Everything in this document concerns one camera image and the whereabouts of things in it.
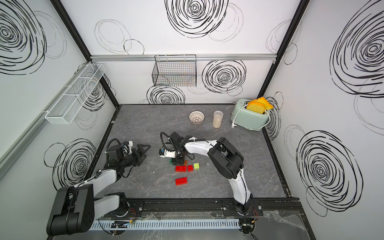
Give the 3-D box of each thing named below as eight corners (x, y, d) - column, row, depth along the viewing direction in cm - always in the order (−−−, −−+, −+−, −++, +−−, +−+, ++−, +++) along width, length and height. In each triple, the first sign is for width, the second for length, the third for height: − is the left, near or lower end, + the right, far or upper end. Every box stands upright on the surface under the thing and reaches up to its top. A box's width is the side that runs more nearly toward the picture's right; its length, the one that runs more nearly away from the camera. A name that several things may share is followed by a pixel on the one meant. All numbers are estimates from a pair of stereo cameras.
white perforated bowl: (188, 123, 110) (188, 119, 106) (189, 115, 116) (188, 110, 112) (204, 123, 110) (204, 119, 106) (204, 115, 116) (204, 110, 112)
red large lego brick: (176, 185, 83) (175, 184, 81) (175, 179, 85) (175, 178, 83) (187, 183, 84) (187, 182, 82) (187, 178, 85) (187, 176, 84)
